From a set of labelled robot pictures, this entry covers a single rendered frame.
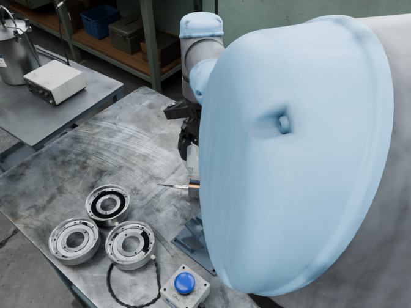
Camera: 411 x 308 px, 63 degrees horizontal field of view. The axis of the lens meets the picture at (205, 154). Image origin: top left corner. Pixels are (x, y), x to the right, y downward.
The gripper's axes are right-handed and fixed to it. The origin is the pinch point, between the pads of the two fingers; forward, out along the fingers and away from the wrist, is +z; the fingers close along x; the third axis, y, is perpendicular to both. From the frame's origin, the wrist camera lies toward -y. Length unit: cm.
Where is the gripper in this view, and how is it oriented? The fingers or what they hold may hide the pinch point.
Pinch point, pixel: (196, 162)
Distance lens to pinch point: 81.4
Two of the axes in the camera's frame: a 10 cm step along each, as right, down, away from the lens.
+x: 6.9, -4.8, 5.4
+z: 0.0, 7.5, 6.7
